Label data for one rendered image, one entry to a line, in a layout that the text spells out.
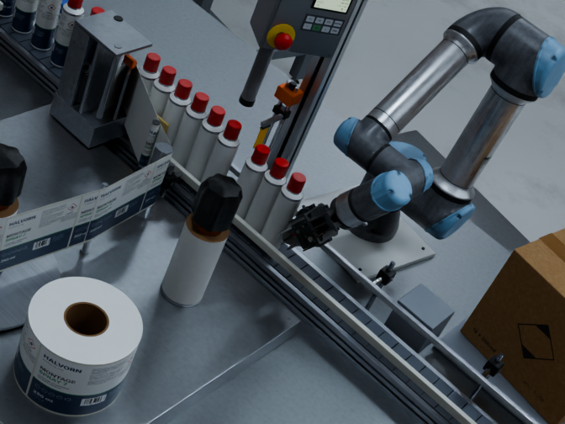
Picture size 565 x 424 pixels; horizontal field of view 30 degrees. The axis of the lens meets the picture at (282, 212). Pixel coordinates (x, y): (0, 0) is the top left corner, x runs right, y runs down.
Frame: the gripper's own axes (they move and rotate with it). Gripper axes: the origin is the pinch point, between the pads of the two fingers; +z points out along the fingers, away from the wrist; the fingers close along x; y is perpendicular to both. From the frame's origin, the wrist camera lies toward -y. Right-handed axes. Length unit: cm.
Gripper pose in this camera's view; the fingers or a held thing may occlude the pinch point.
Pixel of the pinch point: (289, 237)
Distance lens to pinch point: 232.2
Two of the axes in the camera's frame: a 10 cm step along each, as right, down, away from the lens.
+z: -6.5, 3.2, 6.9
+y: -6.1, 3.3, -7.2
